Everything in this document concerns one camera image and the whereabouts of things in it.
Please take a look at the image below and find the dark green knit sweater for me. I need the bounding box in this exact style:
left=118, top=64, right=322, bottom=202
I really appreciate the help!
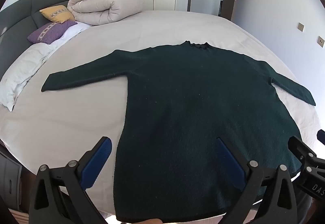
left=41, top=41, right=316, bottom=224

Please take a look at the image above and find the yellow patterned pillow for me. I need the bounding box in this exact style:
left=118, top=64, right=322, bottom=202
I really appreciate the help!
left=39, top=5, right=76, bottom=24

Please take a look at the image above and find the bed with white sheet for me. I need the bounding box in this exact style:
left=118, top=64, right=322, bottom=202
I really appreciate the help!
left=0, top=10, right=325, bottom=217

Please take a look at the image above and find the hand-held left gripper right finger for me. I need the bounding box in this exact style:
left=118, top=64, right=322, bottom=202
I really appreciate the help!
left=217, top=137, right=298, bottom=224

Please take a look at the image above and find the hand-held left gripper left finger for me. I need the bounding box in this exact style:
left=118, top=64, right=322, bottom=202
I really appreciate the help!
left=28, top=136, right=113, bottom=224

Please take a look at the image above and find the grey nightstand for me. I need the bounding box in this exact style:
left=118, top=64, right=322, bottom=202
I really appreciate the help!
left=0, top=146, right=24, bottom=205

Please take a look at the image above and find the folded beige duvet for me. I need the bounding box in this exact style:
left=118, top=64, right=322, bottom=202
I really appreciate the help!
left=67, top=0, right=144, bottom=26

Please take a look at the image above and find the purple patterned pillow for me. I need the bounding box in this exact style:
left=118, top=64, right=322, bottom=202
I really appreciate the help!
left=27, top=20, right=78, bottom=44

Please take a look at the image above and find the grey padded headboard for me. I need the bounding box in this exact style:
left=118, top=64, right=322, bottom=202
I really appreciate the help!
left=0, top=0, right=82, bottom=80

